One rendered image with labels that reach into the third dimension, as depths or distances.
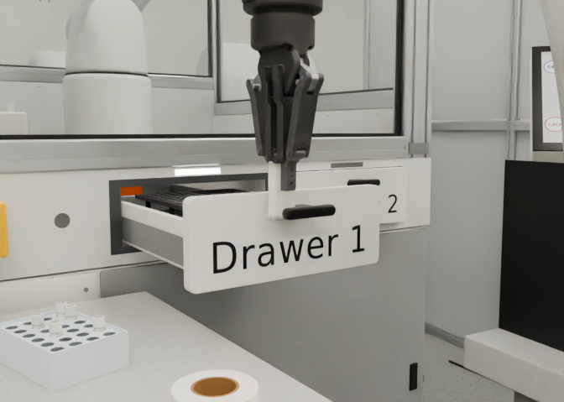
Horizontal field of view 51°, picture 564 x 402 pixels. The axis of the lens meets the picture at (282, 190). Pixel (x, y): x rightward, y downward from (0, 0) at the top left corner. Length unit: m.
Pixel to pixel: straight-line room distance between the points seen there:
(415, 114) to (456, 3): 1.70
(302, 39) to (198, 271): 0.29
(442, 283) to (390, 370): 1.70
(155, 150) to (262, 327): 0.37
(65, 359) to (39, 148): 0.36
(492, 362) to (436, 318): 2.34
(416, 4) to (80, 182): 0.76
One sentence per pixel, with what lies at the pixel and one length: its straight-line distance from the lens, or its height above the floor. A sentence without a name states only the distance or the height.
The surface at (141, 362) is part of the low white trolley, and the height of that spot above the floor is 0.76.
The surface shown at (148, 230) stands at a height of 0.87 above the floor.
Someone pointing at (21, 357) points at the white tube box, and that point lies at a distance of 0.67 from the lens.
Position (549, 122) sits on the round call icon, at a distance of 1.39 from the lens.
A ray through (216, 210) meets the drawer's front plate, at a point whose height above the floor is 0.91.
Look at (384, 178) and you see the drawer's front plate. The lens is 1.19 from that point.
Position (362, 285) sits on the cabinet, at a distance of 1.21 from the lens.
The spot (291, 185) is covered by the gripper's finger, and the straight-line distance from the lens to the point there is 0.69.
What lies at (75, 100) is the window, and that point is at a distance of 0.92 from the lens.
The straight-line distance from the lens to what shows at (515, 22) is 2.67.
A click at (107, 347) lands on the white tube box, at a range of 0.64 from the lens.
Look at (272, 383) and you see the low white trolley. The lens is 0.60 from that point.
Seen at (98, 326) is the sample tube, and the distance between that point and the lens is 0.66.
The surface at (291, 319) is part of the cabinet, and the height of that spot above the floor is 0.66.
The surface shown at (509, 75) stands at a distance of 2.66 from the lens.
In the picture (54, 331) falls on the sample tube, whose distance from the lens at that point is 0.66.
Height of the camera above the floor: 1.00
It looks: 6 degrees down
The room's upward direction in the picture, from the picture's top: straight up
